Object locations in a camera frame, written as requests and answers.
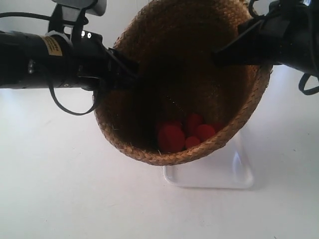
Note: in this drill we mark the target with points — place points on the white rectangular plastic tray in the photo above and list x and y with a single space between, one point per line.
226 168

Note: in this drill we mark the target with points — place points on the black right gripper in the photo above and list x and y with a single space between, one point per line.
289 35

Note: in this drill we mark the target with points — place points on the brown woven wicker basket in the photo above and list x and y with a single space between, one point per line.
172 41

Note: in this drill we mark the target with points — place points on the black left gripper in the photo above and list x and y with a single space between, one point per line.
89 65

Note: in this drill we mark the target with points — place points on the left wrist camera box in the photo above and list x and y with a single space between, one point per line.
70 13

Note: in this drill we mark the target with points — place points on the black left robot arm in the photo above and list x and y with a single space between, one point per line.
29 61

